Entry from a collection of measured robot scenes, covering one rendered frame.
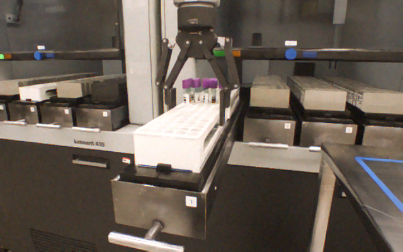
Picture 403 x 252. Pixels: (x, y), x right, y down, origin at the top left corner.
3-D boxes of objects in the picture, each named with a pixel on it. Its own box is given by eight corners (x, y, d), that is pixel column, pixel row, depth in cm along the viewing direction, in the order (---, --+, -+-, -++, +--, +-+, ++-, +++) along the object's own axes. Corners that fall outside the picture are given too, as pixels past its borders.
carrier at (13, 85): (24, 96, 98) (22, 81, 96) (20, 96, 96) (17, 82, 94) (4, 95, 101) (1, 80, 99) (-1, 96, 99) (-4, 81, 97)
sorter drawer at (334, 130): (281, 102, 130) (283, 85, 128) (308, 103, 127) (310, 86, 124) (301, 153, 62) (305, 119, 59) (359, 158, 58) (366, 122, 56)
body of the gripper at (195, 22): (169, 5, 44) (169, 57, 46) (215, 3, 42) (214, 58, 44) (181, 12, 51) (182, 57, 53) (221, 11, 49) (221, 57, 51)
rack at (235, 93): (213, 101, 94) (213, 85, 93) (239, 103, 92) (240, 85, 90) (191, 120, 66) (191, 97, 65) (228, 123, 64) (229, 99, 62)
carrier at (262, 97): (288, 108, 73) (289, 88, 72) (289, 109, 71) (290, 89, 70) (249, 106, 76) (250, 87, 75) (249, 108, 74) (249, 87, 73)
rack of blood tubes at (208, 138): (189, 121, 65) (189, 98, 63) (227, 124, 62) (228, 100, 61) (133, 172, 37) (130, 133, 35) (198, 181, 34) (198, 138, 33)
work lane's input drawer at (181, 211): (210, 116, 100) (210, 94, 98) (244, 118, 96) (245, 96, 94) (96, 244, 32) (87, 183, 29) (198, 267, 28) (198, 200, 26)
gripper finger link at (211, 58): (200, 43, 50) (206, 39, 49) (227, 91, 51) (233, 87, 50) (195, 41, 46) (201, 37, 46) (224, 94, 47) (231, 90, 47)
